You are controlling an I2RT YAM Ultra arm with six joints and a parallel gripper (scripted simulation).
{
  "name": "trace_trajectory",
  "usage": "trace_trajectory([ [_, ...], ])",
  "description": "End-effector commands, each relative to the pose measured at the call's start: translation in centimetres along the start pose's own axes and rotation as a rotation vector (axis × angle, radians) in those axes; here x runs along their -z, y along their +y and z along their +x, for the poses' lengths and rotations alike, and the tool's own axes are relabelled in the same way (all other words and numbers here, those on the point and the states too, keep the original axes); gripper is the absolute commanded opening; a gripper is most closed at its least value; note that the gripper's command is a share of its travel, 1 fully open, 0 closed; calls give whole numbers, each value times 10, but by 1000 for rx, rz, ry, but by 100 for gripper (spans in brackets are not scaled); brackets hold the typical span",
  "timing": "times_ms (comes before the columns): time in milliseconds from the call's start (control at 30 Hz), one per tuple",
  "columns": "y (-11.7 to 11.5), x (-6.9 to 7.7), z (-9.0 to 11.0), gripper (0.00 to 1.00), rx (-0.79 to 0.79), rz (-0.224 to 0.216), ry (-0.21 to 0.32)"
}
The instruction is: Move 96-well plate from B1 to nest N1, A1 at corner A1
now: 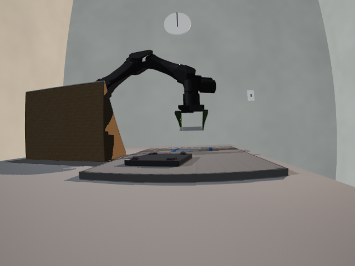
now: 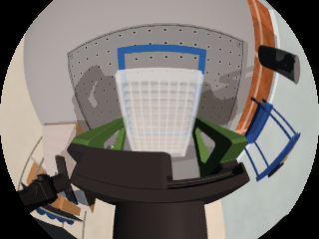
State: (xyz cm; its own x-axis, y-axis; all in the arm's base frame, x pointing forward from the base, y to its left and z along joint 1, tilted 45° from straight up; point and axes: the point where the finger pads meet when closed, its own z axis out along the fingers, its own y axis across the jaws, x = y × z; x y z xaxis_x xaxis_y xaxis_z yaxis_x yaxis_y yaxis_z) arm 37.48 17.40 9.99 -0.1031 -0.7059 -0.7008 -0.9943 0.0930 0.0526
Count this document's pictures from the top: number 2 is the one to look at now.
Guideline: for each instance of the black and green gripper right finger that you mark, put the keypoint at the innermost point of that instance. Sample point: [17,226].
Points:
[228,145]

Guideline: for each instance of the blue tape rectangle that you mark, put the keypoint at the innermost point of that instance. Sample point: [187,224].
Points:
[161,48]

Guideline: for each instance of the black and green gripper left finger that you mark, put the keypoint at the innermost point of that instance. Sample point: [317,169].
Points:
[96,137]

